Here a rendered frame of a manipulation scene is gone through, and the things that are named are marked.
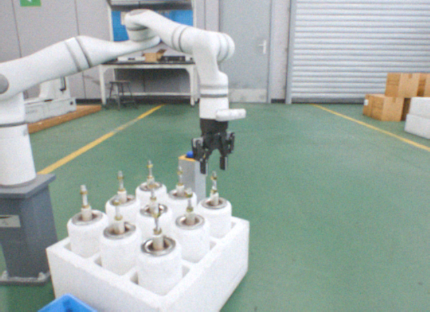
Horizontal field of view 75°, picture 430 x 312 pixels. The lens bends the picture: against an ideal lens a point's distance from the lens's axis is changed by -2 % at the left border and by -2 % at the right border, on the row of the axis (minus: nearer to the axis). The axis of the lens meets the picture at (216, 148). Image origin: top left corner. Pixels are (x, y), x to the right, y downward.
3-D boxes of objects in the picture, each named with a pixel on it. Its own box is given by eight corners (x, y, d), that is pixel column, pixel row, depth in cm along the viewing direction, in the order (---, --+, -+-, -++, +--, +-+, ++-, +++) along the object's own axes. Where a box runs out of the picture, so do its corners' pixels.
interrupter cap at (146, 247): (132, 249, 60) (132, 247, 60) (158, 233, 66) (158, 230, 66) (158, 262, 56) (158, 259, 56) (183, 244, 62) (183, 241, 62)
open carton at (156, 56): (148, 62, 533) (148, 50, 527) (167, 62, 523) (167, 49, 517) (140, 62, 505) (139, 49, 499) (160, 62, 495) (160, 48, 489)
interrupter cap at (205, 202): (232, 202, 82) (232, 200, 82) (220, 212, 76) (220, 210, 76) (209, 196, 86) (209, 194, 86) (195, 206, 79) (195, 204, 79)
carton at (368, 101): (382, 114, 418) (385, 93, 410) (391, 117, 395) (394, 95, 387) (362, 114, 419) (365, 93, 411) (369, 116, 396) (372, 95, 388)
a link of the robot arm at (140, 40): (154, 39, 97) (80, 65, 88) (146, 9, 90) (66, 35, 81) (166, 46, 91) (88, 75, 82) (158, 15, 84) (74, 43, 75)
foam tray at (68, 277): (56, 305, 76) (45, 248, 72) (153, 237, 109) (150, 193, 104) (169, 381, 58) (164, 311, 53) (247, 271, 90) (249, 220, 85)
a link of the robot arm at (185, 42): (241, 36, 70) (202, 27, 78) (217, 33, 64) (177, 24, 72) (235, 65, 73) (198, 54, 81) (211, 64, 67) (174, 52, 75)
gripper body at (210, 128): (216, 110, 80) (216, 143, 82) (191, 113, 74) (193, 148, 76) (236, 113, 74) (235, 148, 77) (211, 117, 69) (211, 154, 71)
